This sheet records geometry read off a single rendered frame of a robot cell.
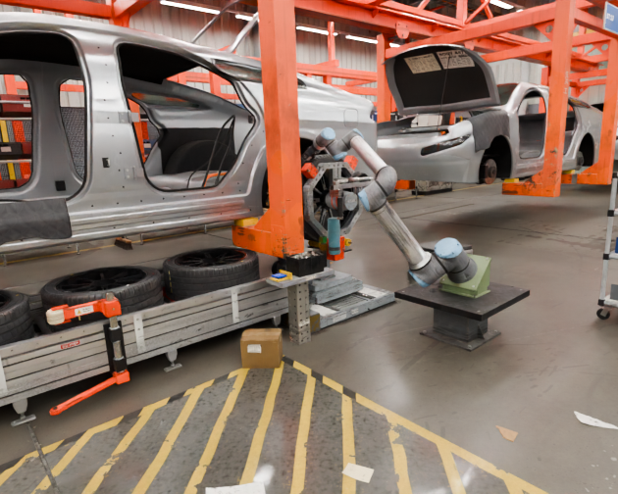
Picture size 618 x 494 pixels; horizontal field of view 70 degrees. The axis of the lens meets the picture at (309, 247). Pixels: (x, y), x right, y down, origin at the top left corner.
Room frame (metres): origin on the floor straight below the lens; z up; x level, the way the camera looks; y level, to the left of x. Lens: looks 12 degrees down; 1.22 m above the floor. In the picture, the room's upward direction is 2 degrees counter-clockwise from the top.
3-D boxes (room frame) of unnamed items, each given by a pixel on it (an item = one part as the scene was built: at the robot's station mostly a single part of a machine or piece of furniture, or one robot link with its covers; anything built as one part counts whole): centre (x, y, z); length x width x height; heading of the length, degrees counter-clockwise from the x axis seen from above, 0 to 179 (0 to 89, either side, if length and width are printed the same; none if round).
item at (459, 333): (2.70, -0.96, 0.15); 0.60 x 0.60 x 0.30; 40
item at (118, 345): (2.16, 1.02, 0.30); 0.09 x 0.05 x 0.50; 130
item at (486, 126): (5.62, -2.24, 1.36); 0.71 x 0.30 x 0.51; 130
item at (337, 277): (3.40, -0.09, 0.32); 0.40 x 0.30 x 0.28; 130
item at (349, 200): (3.21, -0.25, 0.85); 0.21 x 0.14 x 0.14; 40
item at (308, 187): (3.26, -0.20, 0.85); 0.54 x 0.07 x 0.54; 130
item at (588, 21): (6.22, -3.83, 2.67); 1.77 x 0.10 x 0.12; 130
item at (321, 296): (3.41, -0.12, 0.13); 0.50 x 0.36 x 0.10; 130
